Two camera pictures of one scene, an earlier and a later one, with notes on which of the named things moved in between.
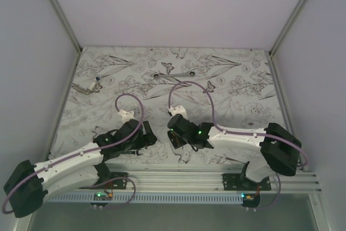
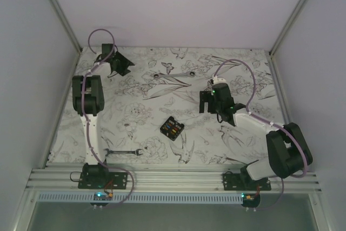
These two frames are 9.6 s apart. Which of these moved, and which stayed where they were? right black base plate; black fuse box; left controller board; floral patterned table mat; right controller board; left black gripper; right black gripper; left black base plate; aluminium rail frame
Moved: left black gripper; black fuse box; right black gripper
Stayed: left controller board; right black base plate; right controller board; floral patterned table mat; left black base plate; aluminium rail frame
